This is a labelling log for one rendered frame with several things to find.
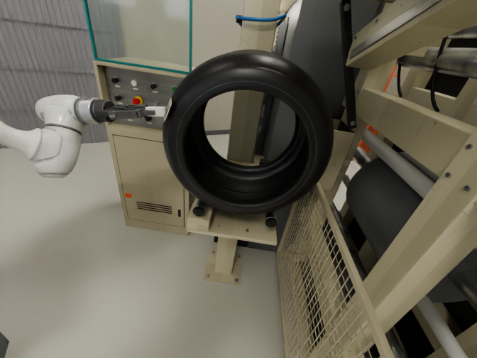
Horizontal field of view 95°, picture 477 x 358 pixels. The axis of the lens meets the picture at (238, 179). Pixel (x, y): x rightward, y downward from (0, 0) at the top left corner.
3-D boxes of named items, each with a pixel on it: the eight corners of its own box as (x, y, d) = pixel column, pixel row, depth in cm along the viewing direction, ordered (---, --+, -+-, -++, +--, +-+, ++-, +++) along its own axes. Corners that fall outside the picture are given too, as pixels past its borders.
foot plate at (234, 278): (209, 249, 179) (210, 248, 178) (242, 254, 179) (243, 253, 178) (202, 279, 156) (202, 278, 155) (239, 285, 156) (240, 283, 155)
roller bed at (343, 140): (296, 167, 125) (311, 115, 109) (321, 170, 125) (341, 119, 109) (302, 186, 108) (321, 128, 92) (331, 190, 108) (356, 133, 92)
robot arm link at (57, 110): (97, 105, 83) (91, 138, 80) (59, 104, 84) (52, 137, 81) (74, 88, 72) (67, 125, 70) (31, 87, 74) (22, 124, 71)
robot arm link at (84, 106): (88, 94, 78) (104, 94, 78) (97, 119, 83) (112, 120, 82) (69, 100, 70) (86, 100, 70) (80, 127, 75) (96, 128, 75)
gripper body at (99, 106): (87, 102, 71) (115, 102, 70) (103, 96, 78) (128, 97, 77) (96, 125, 75) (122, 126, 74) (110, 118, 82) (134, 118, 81)
